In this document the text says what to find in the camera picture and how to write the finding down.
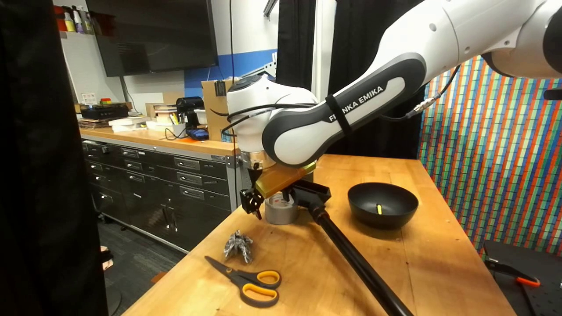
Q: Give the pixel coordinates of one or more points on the black flat case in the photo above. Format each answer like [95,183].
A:
[106,111]

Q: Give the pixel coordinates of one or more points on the cardboard shipping box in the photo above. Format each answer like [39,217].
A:
[215,111]

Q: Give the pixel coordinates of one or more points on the olive wrist camera block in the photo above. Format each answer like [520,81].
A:
[283,178]

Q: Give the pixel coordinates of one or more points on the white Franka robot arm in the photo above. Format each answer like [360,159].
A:
[439,36]

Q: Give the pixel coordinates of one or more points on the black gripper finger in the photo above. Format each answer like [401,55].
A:
[251,203]

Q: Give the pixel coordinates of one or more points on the large black foreground drape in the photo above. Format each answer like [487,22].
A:
[46,164]

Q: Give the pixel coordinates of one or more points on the grey masking tape roll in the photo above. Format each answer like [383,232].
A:
[281,211]

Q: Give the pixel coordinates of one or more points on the black bowl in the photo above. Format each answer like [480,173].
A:
[381,206]

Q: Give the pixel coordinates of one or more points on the white plastic tray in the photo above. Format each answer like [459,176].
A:
[137,125]

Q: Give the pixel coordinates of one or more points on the black wood-topped tool cabinet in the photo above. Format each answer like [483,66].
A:
[164,187]

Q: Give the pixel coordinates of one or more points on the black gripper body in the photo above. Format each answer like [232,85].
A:
[255,176]

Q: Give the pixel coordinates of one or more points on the black benchtop device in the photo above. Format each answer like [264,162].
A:
[188,115]

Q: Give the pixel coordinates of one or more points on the black wall monitor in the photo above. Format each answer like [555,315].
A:
[151,36]

